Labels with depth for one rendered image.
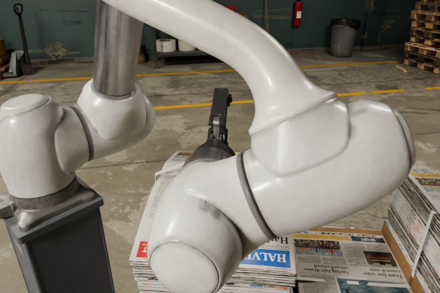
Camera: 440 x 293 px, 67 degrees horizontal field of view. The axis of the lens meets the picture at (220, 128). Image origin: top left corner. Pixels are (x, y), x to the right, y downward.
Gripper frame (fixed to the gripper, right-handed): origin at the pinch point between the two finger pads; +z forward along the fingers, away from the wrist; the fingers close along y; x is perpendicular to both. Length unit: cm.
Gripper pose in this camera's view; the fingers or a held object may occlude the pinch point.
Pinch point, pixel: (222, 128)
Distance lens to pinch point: 69.6
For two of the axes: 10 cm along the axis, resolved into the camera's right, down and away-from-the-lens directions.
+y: -0.2, 9.4, 3.3
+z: 0.9, -3.3, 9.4
